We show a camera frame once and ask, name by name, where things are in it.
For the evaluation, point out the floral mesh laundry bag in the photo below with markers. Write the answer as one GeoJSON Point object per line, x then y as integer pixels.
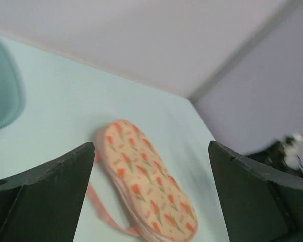
{"type": "Point", "coordinates": [160, 209]}

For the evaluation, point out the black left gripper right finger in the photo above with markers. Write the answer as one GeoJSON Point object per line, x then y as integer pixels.
{"type": "Point", "coordinates": [259, 201]}

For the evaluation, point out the teal plastic container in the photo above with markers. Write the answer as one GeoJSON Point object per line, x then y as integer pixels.
{"type": "Point", "coordinates": [12, 91]}

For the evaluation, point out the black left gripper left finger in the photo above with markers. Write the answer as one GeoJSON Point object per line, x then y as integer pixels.
{"type": "Point", "coordinates": [44, 203]}

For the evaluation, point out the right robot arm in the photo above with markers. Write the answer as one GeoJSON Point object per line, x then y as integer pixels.
{"type": "Point", "coordinates": [288, 156]}

